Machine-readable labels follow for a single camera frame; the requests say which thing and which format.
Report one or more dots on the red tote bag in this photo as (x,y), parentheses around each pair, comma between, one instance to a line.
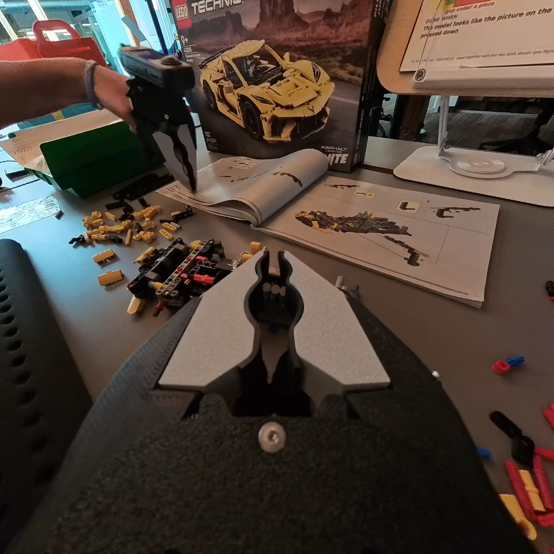
(65,43)

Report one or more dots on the green plastic bin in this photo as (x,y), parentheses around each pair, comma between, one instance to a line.
(95,160)

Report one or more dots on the lego car chassis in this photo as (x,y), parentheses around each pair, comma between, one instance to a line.
(181,268)

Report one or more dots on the yellow car lego box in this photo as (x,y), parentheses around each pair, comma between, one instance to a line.
(277,78)

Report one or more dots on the pile of yellow black lego pieces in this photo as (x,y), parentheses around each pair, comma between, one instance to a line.
(121,223)

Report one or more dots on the person's left hand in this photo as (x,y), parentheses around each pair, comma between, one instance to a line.
(114,93)

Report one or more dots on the wooden document stand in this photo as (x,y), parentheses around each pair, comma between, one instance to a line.
(476,173)

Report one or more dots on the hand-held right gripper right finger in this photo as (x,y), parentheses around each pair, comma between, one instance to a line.
(342,342)

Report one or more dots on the flat white paper bag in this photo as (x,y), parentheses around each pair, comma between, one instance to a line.
(30,143)

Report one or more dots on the pile of red blue lego pins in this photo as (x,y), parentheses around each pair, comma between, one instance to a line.
(528,484)

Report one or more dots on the person's left forearm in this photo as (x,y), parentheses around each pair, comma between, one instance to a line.
(43,91)

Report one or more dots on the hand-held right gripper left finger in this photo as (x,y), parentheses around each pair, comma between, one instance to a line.
(207,342)

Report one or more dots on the blue wristband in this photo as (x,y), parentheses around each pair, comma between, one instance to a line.
(93,84)

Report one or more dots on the printed instruction sheet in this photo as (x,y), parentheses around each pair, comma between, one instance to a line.
(484,39)

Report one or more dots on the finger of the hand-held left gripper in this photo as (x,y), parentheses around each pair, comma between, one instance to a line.
(191,151)
(171,156)

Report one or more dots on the long black lego beam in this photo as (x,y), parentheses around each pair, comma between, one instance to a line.
(151,187)
(138,184)

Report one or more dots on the lego instruction booklet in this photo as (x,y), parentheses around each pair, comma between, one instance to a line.
(368,225)

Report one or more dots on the yellow lego panel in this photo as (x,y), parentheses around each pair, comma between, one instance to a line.
(104,256)

